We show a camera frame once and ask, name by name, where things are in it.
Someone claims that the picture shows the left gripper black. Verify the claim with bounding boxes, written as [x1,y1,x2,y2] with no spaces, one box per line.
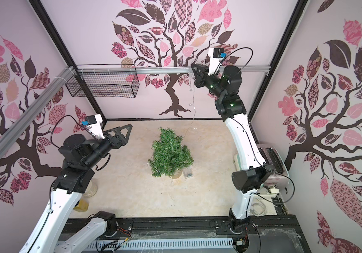
[83,124,133,168]

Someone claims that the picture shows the small green christmas tree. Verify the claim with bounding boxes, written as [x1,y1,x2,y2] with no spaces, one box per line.
[148,127,194,178]

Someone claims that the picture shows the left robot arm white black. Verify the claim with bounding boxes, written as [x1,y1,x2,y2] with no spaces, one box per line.
[20,114,132,253]

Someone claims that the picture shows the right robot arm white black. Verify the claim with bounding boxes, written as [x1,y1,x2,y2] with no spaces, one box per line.
[191,63,277,234]

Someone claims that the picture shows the clear glass jar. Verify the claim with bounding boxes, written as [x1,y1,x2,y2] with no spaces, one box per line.
[82,180,98,198]

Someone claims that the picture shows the yellow small jar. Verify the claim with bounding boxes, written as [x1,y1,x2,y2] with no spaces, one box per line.
[73,199,89,213]

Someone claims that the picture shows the clear battery box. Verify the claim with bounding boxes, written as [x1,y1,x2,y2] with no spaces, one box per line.
[183,168,193,179]

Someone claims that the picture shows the mint green toaster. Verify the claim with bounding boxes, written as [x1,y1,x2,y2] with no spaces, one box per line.
[231,144,289,193]

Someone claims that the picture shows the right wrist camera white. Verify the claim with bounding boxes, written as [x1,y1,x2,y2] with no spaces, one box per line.
[208,47,226,75]

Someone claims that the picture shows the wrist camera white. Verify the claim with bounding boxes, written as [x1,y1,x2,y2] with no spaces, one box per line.
[81,114,105,140]
[208,47,226,75]

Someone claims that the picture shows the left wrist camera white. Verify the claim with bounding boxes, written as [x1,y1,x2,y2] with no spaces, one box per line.
[81,114,105,140]

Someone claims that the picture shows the black wire basket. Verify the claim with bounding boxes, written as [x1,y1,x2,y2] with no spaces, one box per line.
[66,63,140,98]

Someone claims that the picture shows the back aluminium rail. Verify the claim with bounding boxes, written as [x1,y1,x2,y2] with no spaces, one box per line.
[77,65,270,74]

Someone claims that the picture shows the aluminium rail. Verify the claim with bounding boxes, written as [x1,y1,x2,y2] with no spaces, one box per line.
[77,65,270,74]
[0,66,75,160]

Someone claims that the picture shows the white slotted cable duct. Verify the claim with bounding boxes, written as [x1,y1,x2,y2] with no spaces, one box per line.
[54,238,234,253]

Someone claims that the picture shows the left aluminium rail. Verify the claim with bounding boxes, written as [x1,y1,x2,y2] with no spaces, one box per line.
[0,66,75,160]

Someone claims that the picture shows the white toaster power cord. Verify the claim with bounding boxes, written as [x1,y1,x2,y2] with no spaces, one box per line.
[248,186,280,217]

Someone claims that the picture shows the black base frame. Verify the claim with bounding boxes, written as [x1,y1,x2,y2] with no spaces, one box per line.
[26,209,311,253]

